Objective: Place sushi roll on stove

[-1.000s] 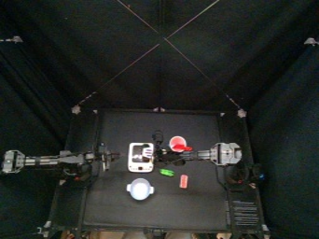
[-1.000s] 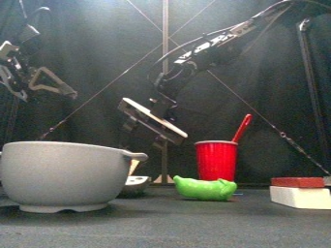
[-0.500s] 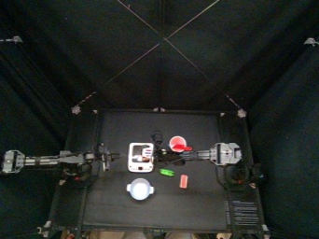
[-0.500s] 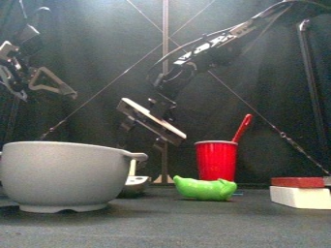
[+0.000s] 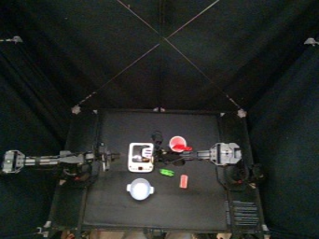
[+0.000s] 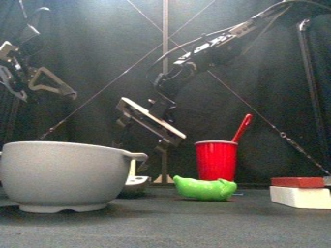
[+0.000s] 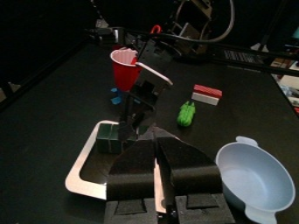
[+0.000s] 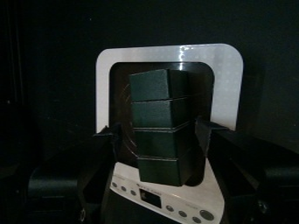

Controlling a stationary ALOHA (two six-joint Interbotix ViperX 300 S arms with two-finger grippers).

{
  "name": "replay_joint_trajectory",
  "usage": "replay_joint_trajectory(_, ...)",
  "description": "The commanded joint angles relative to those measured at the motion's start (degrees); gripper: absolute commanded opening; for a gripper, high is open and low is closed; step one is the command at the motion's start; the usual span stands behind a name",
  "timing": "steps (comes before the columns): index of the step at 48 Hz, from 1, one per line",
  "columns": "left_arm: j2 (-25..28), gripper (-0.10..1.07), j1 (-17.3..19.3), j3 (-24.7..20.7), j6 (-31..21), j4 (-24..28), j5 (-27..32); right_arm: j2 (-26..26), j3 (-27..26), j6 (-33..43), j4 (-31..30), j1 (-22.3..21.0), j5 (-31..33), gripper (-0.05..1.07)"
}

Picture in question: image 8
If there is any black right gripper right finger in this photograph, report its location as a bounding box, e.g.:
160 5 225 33
193 115 299 224

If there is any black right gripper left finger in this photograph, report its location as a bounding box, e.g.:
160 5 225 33
22 122 122 224

